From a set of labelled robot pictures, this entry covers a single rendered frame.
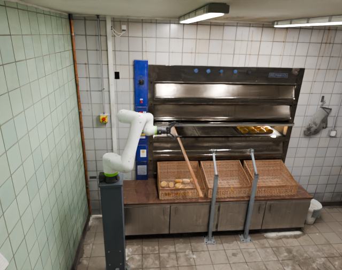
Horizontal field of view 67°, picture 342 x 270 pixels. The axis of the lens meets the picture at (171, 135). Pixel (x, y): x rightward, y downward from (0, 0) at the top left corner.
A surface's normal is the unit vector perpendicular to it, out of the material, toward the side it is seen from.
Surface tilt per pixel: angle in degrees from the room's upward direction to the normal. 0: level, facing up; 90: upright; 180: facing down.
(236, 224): 87
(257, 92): 70
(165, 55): 90
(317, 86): 90
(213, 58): 90
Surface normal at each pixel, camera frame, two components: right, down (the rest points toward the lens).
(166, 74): 0.10, 0.37
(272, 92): 0.11, 0.02
